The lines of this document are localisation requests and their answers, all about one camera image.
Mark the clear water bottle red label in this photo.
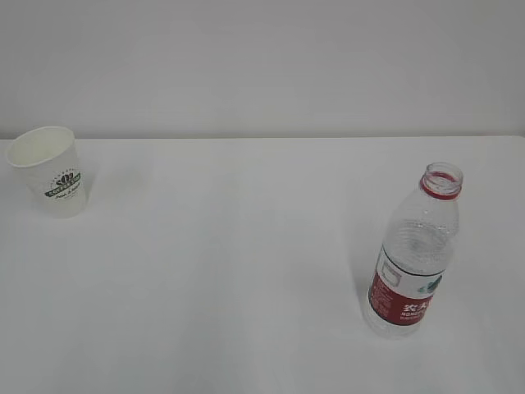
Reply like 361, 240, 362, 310
363, 162, 463, 338

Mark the white paper cup green logo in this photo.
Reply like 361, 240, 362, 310
6, 126, 87, 218

